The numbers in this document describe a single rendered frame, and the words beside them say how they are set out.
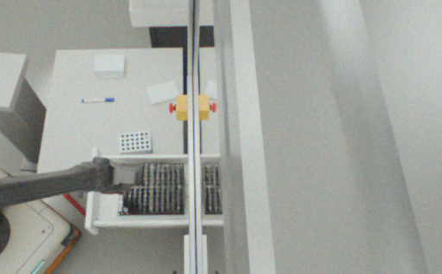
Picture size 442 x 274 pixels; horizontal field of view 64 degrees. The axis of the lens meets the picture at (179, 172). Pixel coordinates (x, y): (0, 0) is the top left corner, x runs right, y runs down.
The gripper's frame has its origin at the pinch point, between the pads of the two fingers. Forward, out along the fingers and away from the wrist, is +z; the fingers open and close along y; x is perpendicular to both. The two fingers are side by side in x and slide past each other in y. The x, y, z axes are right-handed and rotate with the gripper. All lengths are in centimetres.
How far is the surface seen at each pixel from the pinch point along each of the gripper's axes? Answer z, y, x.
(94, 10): 94, -51, 178
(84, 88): 19, -23, 53
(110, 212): 11.2, -5.2, -4.4
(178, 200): 5.4, 19.2, -2.0
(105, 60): 14, -13, 64
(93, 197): 2.3, -9.2, -1.4
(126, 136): 16.5, -2.3, 28.4
